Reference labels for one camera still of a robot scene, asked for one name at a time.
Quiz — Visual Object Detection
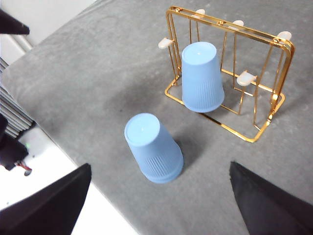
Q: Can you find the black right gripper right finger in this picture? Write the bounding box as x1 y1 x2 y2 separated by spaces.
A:
229 161 313 235

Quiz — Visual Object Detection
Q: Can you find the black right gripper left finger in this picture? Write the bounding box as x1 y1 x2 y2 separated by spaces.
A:
0 163 92 235

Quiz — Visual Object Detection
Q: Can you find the blue ribbed plastic cup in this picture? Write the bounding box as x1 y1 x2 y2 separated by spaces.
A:
124 112 184 181
181 41 225 113
143 160 184 185

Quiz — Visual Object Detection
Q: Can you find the grey ribbed panel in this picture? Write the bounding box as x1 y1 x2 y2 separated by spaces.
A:
0 57 36 139

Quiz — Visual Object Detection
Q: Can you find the black flat panel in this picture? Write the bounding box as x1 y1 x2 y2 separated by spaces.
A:
0 9 30 35

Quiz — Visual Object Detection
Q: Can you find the gold wire cup rack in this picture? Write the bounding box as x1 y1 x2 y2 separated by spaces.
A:
157 6 296 143

